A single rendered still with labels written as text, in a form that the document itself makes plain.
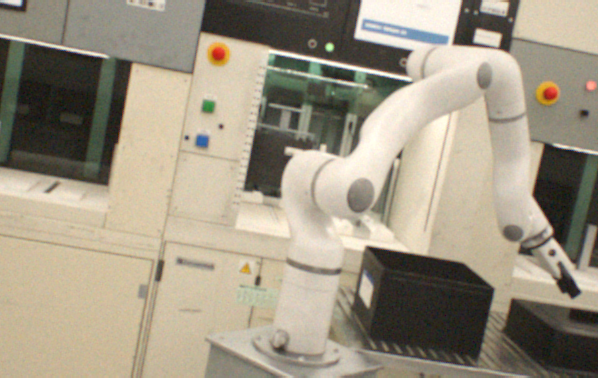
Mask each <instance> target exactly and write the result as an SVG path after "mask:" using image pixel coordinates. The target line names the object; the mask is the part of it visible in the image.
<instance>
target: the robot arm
mask: <svg viewBox="0 0 598 378"><path fill-rule="evenodd" d="M407 73H408V76H409V78H410V79H411V80H412V81H413V83H414V84H413V85H410V86H408V87H405V88H402V89H400V90H398V91H396V92H395V93H393V94H392V95H391V96H389V97H387V98H386V100H385V101H384V102H383V103H382V104H381V105H380V106H379V107H378V108H377V109H376V110H375V111H374V112H373V113H372V114H370V115H369V117H368V119H367V120H366V121H365V123H364V124H363V126H362V128H361V131H360V143H359V145H358V147H357V148H356V150H355V152H353V153H352V154H351V155H350V156H349V157H347V158H345V159H343V158H340V157H336V156H332V155H329V154H326V153H322V152H317V150H306V152H302V153H299V154H297V155H295V156H294V157H293V158H292V159H291V160H290V162H289V163H288V165H287V167H286V170H285V173H283V176H282V182H281V195H282V202H283V208H285V212H286V216H287V220H288V225H289V230H290V244H289V249H288V253H287V258H286V264H285V269H283V274H282V280H281V285H280V290H279V296H278V301H277V306H276V312H275V317H274V322H273V327H272V330H270V331H262V332H259V333H257V334H256V335H255V336H254V339H253V343H254V346H255V348H257V349H258V350H259V351H260V352H262V353H263V354H265V355H268V356H271V357H273V358H276V359H278V360H281V362H286V363H290V364H294V365H300V366H308V367H328V366H332V365H336V364H338V363H339V362H340V357H341V353H340V351H339V349H337V348H336V347H334V346H332V345H331V343H329V342H327V338H328V333H329V329H330V323H331V318H332V313H333V308H334V303H335V298H337V292H338V287H339V283H340V278H341V272H342V268H343V262H344V255H345V249H344V245H343V242H342V239H341V237H340V235H339V233H338V231H336V228H335V226H334V222H333V220H332V216H333V217H336V218H340V219H355V218H358V217H360V216H362V215H364V214H365V213H367V212H368V211H369V210H370V209H372V208H373V206H374V204H375V202H376V201H377V199H378V197H379V195H380V193H381V190H382V188H383V184H384V181H385V178H386V175H387V173H388V170H390V167H391V165H392V163H393V161H394V159H395V158H396V156H397V155H398V153H399V151H400V150H401V149H402V147H403V146H404V145H406V144H407V143H408V142H409V141H410V140H411V139H412V138H413V137H414V136H415V135H416V133H417V132H419V131H420V130H421V129H423V128H424V127H425V126H427V125H428V124H430V123H431V122H433V121H435V120H437V119H440V118H442V116H444V115H447V114H449V113H452V112H455V111H458V110H460V109H463V108H465V107H467V106H470V105H471V104H473V103H475V102H476V100H477V99H479V98H480V97H481V96H482V95H483V96H484V104H486V110H487V117H488V124H489V131H490V138H491V143H492V149H493V158H494V165H493V195H492V198H493V201H494V210H495V215H496V222H497V226H498V230H499V232H500V234H502V236H503V237H504V239H505V240H506V241H508V242H510V243H521V245H522V246H523V247H525V248H526V249H528V250H529V249H531V250H532V252H533V255H534V256H535V258H536V260H537V261H538V263H539V264H540V266H541V267H542V269H543V271H545V272H547V273H548V274H550V275H551V277H552V279H553V280H554V281H555V280H556V281H555V284H556V286H557V288H559V289H560V291H561V293H562V294H565V293H567V294H568V296H569V297H570V299H574V298H575V297H577V296H578V295H580V294H581V290H580V289H579V287H578V286H577V283H576V281H575V280H574V278H573V276H571V275H570V274H569V272H568V271H567V268H568V270H570V271H573V270H574V266H572V264H571V263H570V261H569V260H568V258H567V257H566V255H565V254H564V253H563V250H562V249H561V247H560V246H558V245H557V243H556V242H555V241H554V240H553V239H552V237H553V233H552V228H551V226H550V225H549V223H548V221H547V219H545V217H544V216H543V214H542V212H541V211H540V209H539V207H538V206H537V204H536V201H535V200H534V198H533V197H532V195H530V193H529V192H528V176H529V165H530V144H529V134H528V126H527V117H526V109H525V101H524V93H523V84H522V77H521V72H520V68H519V65H518V64H517V62H516V60H515V59H514V58H512V57H511V56H509V55H508V54H506V52H504V51H502V50H497V49H490V48H478V47H466V46H454V45H425V46H422V47H418V49H416V50H415V51H414V52H412V54H411V55H410V56H409V58H408V61H407Z"/></svg>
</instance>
